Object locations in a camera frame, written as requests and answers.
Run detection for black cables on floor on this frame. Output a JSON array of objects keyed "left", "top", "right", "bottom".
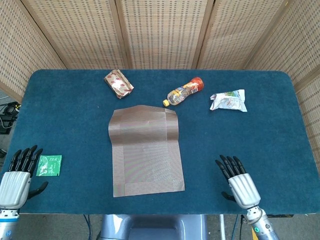
[{"left": 0, "top": 101, "right": 21, "bottom": 135}]

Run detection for green tea packet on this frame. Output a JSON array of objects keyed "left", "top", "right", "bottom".
[{"left": 35, "top": 154, "right": 63, "bottom": 177}]

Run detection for bamboo screen panel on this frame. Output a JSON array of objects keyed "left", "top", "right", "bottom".
[
  {"left": 294, "top": 74, "right": 320, "bottom": 161},
  {"left": 114, "top": 0, "right": 216, "bottom": 70},
  {"left": 0, "top": 0, "right": 67, "bottom": 103},
  {"left": 243, "top": 0, "right": 320, "bottom": 91},
  {"left": 192, "top": 0, "right": 288, "bottom": 70},
  {"left": 21, "top": 0, "right": 131, "bottom": 70}
]

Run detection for white crumpled snack bag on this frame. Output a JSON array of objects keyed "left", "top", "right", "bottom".
[{"left": 209, "top": 89, "right": 248, "bottom": 113}]

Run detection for blue cable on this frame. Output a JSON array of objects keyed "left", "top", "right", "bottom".
[
  {"left": 231, "top": 214, "right": 240, "bottom": 240},
  {"left": 83, "top": 214, "right": 93, "bottom": 240}
]

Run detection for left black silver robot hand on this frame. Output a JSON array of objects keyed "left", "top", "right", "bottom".
[{"left": 0, "top": 144, "right": 49, "bottom": 210}]

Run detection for plastic bottle orange label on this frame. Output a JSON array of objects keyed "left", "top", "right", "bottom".
[{"left": 162, "top": 76, "right": 204, "bottom": 108}]

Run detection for gold crumpled snack wrapper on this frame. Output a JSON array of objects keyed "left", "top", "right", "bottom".
[{"left": 103, "top": 69, "right": 135, "bottom": 100}]

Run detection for blue felt table cover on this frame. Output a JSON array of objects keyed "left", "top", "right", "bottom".
[{"left": 0, "top": 69, "right": 317, "bottom": 216}]

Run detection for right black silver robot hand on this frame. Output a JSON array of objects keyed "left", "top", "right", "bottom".
[{"left": 215, "top": 154, "right": 262, "bottom": 210}]

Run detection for brown woven placemat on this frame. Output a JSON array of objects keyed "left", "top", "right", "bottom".
[{"left": 107, "top": 104, "right": 186, "bottom": 198}]

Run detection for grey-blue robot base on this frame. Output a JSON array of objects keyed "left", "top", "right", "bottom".
[{"left": 96, "top": 214, "right": 209, "bottom": 240}]

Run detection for white table leg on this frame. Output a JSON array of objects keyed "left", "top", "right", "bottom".
[{"left": 218, "top": 214, "right": 226, "bottom": 240}]

